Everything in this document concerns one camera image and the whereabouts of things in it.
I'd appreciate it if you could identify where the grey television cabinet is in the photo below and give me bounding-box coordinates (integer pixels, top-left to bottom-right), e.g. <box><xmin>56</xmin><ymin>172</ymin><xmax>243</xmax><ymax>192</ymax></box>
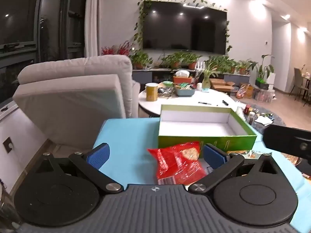
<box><xmin>132</xmin><ymin>68</ymin><xmax>251</xmax><ymax>88</ymax></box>

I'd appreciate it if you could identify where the light blue tablecloth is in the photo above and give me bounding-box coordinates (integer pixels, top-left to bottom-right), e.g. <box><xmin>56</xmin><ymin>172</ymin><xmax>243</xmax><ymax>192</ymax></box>
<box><xmin>92</xmin><ymin>118</ymin><xmax>311</xmax><ymax>233</ymax></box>

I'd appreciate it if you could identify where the blue basket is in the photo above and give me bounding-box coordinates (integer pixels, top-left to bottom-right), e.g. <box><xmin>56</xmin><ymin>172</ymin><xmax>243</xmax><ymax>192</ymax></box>
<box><xmin>174</xmin><ymin>86</ymin><xmax>195</xmax><ymax>97</ymax></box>

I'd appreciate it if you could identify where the green cardboard box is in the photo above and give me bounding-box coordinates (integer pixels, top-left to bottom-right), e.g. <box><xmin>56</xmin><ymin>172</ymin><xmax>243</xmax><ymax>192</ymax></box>
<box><xmin>157</xmin><ymin>104</ymin><xmax>257</xmax><ymax>151</ymax></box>

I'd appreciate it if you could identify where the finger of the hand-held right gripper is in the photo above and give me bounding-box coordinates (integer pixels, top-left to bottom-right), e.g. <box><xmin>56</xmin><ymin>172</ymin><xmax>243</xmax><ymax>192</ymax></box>
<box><xmin>263</xmin><ymin>124</ymin><xmax>311</xmax><ymax>162</ymax></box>

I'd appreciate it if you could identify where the clear plastic bag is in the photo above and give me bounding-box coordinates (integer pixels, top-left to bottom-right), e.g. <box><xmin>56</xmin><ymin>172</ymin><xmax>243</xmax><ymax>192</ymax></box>
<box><xmin>233</xmin><ymin>101</ymin><xmax>246</xmax><ymax>120</ymax></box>

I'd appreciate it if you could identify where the clear storage box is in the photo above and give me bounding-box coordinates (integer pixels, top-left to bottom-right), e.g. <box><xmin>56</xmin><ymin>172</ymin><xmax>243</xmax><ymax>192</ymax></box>
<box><xmin>253</xmin><ymin>89</ymin><xmax>276</xmax><ymax>102</ymax></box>

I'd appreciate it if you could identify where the white air purifier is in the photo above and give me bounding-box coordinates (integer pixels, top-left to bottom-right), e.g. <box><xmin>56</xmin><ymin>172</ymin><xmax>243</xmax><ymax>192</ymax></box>
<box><xmin>267</xmin><ymin>73</ymin><xmax>276</xmax><ymax>90</ymax></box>

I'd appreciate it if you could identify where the tray of wrapped candies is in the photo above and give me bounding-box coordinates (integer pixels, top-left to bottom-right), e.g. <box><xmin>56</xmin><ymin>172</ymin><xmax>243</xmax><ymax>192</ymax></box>
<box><xmin>158</xmin><ymin>87</ymin><xmax>175</xmax><ymax>99</ymax></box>

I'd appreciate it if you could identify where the orange net bag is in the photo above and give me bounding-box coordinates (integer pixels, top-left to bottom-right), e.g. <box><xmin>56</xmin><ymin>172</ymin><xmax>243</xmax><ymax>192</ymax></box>
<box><xmin>236</xmin><ymin>84</ymin><xmax>254</xmax><ymax>99</ymax></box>

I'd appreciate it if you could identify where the white curtain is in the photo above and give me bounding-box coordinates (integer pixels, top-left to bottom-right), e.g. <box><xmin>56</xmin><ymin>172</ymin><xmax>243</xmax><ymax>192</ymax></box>
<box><xmin>84</xmin><ymin>0</ymin><xmax>102</xmax><ymax>59</ymax></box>

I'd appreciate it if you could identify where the orange tissue box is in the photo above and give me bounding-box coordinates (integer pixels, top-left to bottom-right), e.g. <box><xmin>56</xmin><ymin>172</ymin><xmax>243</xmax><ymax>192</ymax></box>
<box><xmin>173</xmin><ymin>70</ymin><xmax>193</xmax><ymax>84</ymax></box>

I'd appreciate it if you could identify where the tall leafy plant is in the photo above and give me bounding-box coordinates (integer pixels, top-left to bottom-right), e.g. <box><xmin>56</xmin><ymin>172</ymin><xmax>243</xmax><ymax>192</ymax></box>
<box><xmin>253</xmin><ymin>55</ymin><xmax>275</xmax><ymax>83</ymax></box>

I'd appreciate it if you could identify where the dining chair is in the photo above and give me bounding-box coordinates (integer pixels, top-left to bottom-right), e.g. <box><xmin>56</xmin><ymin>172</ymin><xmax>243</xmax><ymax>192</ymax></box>
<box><xmin>289</xmin><ymin>67</ymin><xmax>309</xmax><ymax>101</ymax></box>

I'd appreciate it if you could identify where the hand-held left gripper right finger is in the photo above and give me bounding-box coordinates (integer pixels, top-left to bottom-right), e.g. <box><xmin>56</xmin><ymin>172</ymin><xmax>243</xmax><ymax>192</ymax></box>
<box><xmin>189</xmin><ymin>144</ymin><xmax>280</xmax><ymax>195</ymax></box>

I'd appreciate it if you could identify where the open cardboard box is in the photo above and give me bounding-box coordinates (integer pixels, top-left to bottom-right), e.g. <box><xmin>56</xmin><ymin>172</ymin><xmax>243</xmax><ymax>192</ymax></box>
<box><xmin>209</xmin><ymin>78</ymin><xmax>236</xmax><ymax>93</ymax></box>

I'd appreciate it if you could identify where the dark marble round table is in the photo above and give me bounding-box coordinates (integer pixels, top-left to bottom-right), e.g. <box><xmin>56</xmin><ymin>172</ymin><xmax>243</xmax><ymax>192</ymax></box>
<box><xmin>243</xmin><ymin>102</ymin><xmax>287</xmax><ymax>134</ymax></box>

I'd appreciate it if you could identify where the dark window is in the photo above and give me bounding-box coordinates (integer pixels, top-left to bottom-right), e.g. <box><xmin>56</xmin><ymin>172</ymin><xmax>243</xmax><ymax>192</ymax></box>
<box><xmin>0</xmin><ymin>0</ymin><xmax>88</xmax><ymax>107</ymax></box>

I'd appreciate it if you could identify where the yellow can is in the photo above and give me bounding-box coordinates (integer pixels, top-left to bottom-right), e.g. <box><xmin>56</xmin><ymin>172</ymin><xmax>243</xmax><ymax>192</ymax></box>
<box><xmin>145</xmin><ymin>83</ymin><xmax>159</xmax><ymax>102</ymax></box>

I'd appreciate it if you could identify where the glass vase with plant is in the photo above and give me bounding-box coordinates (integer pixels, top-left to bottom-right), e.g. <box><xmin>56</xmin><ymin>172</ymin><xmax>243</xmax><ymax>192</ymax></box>
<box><xmin>202</xmin><ymin>64</ymin><xmax>219</xmax><ymax>90</ymax></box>

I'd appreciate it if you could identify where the beige sofa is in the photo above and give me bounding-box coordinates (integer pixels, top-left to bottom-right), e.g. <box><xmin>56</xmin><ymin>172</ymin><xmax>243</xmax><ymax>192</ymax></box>
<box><xmin>12</xmin><ymin>55</ymin><xmax>141</xmax><ymax>151</ymax></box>

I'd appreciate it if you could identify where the red cracker packet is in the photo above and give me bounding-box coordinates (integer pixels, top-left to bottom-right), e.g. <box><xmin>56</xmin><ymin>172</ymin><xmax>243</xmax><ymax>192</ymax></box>
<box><xmin>147</xmin><ymin>141</ymin><xmax>207</xmax><ymax>185</ymax></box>

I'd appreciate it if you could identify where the green vine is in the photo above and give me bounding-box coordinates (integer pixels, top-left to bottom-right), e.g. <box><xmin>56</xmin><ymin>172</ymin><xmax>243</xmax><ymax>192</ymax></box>
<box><xmin>133</xmin><ymin>0</ymin><xmax>231</xmax><ymax>54</ymax></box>

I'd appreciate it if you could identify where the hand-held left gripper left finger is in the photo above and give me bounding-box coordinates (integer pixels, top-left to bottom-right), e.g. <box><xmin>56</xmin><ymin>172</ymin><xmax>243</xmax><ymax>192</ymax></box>
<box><xmin>35</xmin><ymin>143</ymin><xmax>123</xmax><ymax>195</ymax></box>

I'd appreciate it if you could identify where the red flower plant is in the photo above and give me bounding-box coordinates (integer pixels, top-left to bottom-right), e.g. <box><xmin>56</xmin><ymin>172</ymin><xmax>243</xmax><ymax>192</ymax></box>
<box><xmin>101</xmin><ymin>41</ymin><xmax>130</xmax><ymax>56</ymax></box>

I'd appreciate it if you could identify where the wall television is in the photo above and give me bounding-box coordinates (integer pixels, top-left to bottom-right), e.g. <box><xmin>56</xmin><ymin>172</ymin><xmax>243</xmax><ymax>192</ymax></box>
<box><xmin>142</xmin><ymin>1</ymin><xmax>227</xmax><ymax>54</ymax></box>

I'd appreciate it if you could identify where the black planter box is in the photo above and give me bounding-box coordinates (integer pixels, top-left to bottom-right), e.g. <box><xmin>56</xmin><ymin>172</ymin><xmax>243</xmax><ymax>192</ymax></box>
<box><xmin>255</xmin><ymin>78</ymin><xmax>269</xmax><ymax>90</ymax></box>

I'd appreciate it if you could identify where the white round table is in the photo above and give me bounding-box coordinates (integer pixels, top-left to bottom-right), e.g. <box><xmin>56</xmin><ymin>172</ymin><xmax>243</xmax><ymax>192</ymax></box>
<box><xmin>138</xmin><ymin>87</ymin><xmax>246</xmax><ymax>120</ymax></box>

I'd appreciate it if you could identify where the green potted plant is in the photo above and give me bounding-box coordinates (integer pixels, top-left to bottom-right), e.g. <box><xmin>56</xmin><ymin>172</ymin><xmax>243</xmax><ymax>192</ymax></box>
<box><xmin>185</xmin><ymin>52</ymin><xmax>201</xmax><ymax>70</ymax></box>
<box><xmin>224</xmin><ymin>58</ymin><xmax>240</xmax><ymax>74</ymax></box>
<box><xmin>160</xmin><ymin>53</ymin><xmax>185</xmax><ymax>69</ymax></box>
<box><xmin>130</xmin><ymin>51</ymin><xmax>153</xmax><ymax>70</ymax></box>
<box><xmin>237</xmin><ymin>59</ymin><xmax>257</xmax><ymax>75</ymax></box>
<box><xmin>205</xmin><ymin>56</ymin><xmax>227</xmax><ymax>74</ymax></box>

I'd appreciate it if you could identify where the white tissue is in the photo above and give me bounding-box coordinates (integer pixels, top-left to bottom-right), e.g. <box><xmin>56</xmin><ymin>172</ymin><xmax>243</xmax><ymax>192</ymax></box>
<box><xmin>256</xmin><ymin>115</ymin><xmax>274</xmax><ymax>127</ymax></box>

